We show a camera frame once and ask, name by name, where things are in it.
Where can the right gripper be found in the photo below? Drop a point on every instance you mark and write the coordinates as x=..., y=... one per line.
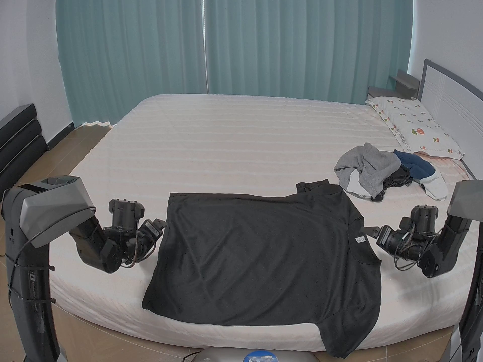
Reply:
x=388, y=241

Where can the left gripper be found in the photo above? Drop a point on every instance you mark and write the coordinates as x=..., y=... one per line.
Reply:
x=149, y=240

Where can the black T-shirt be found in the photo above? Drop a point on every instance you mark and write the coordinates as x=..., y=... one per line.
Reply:
x=264, y=258

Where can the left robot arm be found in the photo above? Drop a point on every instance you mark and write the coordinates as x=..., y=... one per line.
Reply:
x=53, y=209

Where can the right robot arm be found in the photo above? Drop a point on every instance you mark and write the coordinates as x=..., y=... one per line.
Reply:
x=466, y=198

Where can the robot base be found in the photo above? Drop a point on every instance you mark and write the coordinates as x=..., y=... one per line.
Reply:
x=234, y=356

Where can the pile of clothes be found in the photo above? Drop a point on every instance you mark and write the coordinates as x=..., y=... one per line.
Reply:
x=369, y=164

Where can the bed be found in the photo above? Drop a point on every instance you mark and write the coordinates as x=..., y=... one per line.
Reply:
x=226, y=145

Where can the white printed pillow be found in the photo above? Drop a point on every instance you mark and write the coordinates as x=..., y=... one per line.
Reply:
x=415, y=126

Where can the grey bedside table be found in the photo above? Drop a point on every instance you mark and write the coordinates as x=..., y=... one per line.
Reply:
x=405, y=83

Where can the blue-green curtain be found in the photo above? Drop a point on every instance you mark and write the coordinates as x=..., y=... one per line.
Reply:
x=132, y=51
x=302, y=43

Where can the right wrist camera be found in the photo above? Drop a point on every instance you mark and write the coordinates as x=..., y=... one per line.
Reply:
x=406, y=226

